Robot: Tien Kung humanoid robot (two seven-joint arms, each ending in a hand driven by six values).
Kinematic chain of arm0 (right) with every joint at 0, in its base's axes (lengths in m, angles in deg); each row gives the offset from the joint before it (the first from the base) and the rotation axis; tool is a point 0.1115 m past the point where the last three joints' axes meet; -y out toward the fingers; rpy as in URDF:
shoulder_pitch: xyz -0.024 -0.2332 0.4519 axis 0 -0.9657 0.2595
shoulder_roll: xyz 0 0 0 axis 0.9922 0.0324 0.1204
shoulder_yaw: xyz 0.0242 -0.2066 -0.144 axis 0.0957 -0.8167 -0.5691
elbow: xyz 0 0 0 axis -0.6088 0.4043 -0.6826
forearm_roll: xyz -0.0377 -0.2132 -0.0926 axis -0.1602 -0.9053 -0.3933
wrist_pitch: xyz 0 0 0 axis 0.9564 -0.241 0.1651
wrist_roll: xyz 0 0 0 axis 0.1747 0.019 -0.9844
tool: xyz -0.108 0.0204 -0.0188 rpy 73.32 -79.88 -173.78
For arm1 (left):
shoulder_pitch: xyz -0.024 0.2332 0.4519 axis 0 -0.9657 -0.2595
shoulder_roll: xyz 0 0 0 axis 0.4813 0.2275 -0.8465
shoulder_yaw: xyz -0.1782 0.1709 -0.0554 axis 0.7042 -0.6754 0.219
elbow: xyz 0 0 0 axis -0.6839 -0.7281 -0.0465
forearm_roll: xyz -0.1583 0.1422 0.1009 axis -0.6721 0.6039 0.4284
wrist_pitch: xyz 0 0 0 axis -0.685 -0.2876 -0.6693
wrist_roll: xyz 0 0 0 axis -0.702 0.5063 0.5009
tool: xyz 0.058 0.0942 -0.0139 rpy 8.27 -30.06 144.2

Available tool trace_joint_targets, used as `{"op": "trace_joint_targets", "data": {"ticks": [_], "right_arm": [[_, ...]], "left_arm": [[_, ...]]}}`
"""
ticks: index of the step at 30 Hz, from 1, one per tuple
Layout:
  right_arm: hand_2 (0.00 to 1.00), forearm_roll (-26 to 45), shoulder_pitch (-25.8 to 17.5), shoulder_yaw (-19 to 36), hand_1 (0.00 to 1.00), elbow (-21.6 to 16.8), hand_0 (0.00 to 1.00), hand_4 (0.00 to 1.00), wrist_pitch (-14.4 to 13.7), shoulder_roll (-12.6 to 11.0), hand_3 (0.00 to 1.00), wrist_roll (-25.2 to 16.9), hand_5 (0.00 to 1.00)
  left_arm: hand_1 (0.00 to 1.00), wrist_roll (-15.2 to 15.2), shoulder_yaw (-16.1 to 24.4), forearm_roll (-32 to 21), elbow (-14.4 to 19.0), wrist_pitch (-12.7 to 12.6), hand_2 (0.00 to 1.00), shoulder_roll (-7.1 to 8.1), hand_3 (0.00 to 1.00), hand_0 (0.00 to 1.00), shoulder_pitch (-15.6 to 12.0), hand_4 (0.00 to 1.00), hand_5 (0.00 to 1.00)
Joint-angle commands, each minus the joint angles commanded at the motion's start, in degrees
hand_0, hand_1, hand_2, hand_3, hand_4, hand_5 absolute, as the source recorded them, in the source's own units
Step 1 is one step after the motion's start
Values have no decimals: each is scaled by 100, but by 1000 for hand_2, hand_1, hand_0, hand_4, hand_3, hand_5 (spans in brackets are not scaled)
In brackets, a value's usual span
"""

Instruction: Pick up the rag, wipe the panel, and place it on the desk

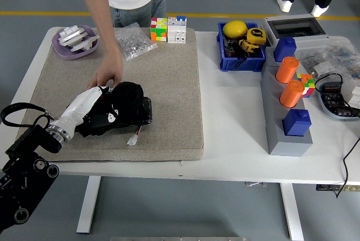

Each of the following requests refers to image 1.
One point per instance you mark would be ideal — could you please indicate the white circuit breaker block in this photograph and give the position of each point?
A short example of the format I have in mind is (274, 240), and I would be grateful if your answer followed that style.
(177, 32)

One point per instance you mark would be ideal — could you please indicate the blue block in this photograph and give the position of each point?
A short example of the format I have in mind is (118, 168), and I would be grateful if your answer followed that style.
(295, 124)
(284, 51)

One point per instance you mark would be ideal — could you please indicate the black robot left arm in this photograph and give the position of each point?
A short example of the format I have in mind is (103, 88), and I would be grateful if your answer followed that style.
(25, 173)

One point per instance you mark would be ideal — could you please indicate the white table leg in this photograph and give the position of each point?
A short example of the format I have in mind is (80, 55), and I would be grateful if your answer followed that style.
(292, 213)
(88, 204)

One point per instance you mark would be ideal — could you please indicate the yellow lemon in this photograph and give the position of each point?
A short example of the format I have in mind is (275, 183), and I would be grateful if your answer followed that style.
(234, 28)

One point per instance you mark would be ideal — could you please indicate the orange cylinder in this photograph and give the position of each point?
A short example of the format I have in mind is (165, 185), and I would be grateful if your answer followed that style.
(287, 70)
(291, 94)

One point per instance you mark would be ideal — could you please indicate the grey enclosure box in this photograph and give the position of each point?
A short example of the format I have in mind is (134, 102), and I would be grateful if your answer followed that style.
(306, 44)

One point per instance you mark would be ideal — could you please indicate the person's right forearm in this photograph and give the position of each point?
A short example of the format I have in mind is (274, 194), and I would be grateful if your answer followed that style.
(98, 13)

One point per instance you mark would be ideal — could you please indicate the grey table handset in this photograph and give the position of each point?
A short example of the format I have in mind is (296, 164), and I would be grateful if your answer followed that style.
(255, 184)

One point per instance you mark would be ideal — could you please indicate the small colourful puzzle cube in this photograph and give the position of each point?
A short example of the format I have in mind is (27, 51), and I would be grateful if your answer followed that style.
(308, 84)

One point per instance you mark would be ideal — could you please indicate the black control box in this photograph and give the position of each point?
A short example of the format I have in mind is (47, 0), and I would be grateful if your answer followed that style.
(326, 187)

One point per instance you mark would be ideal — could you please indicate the white breaker modules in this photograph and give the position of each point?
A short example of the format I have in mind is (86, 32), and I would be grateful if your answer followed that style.
(353, 91)

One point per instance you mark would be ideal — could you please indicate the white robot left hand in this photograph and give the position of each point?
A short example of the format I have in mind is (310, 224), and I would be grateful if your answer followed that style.
(81, 106)

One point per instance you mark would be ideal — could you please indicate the clear bag of parts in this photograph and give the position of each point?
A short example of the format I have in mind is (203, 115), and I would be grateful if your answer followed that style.
(315, 60)
(346, 52)

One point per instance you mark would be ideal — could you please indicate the clear bag of screws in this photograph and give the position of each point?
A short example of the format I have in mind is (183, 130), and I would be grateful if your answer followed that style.
(135, 45)

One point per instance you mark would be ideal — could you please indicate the person's right hand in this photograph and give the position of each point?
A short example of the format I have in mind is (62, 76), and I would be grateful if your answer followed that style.
(111, 67)

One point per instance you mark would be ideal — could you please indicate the black glossy panel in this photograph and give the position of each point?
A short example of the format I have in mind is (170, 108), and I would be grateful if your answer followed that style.
(146, 111)

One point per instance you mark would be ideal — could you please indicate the black circuit boards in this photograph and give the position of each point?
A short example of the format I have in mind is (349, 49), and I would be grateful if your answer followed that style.
(333, 101)

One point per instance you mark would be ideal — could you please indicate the large colourful puzzle cube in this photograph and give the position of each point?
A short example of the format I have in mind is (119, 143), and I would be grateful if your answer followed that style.
(159, 31)

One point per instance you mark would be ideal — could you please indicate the grey-brown mat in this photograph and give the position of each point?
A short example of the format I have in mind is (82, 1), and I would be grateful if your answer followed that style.
(163, 83)

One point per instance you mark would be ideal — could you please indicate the dark brown part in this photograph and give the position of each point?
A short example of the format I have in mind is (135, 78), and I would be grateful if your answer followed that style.
(232, 51)

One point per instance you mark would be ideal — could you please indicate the blue-grey tray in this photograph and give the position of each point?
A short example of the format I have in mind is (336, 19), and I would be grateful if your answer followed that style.
(333, 115)

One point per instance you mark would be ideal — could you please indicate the yellow tape measure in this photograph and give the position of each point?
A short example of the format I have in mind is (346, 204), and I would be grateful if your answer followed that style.
(256, 35)

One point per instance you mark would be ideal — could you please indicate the purple tray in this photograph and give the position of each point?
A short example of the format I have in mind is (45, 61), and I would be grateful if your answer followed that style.
(63, 52)

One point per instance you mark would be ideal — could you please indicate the white plastic bracket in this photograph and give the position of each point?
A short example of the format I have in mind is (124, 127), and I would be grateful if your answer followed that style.
(84, 44)

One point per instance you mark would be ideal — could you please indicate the yellow and black tool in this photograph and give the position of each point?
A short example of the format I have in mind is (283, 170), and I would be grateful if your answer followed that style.
(249, 46)

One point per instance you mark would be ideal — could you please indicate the long grey block holder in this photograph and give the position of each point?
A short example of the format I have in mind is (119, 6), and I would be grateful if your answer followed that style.
(289, 146)

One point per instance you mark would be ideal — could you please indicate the white plastic part stack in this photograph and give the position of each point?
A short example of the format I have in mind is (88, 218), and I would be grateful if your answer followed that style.
(70, 35)

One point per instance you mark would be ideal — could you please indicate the blue plastic bin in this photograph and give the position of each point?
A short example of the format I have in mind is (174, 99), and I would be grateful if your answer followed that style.
(242, 65)

